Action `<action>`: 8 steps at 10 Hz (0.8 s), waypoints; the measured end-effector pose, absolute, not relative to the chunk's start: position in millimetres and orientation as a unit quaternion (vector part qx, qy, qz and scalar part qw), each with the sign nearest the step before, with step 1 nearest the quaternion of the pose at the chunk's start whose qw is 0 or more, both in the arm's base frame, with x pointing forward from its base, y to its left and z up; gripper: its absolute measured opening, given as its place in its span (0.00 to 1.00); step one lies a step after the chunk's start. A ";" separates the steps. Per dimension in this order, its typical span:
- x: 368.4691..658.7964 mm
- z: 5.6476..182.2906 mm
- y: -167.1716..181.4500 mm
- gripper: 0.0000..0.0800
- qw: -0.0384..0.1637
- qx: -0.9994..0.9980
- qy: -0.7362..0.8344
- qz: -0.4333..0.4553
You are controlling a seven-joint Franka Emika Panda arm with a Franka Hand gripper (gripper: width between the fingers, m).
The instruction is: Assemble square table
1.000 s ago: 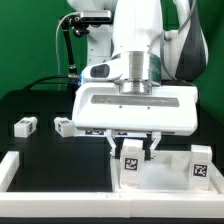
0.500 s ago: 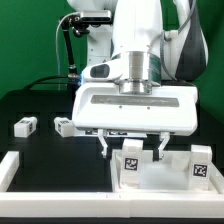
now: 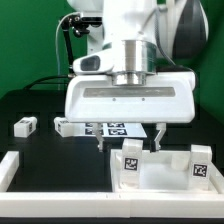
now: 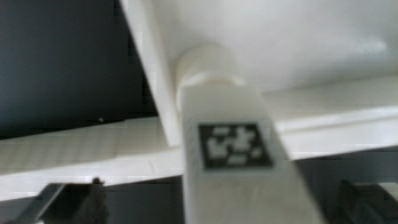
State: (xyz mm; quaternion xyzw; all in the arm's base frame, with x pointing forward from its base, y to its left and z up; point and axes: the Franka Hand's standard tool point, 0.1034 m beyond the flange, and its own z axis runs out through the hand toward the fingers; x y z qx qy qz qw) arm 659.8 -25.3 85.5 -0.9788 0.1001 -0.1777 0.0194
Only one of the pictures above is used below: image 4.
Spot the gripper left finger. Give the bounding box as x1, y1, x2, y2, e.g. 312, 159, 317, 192
10, 178, 111, 224

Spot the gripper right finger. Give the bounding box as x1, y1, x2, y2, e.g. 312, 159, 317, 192
333, 180, 398, 224

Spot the white square tabletop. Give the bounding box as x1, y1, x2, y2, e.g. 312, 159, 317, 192
120, 0, 398, 145

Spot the white U-shaped fence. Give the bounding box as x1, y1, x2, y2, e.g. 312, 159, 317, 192
0, 75, 398, 201

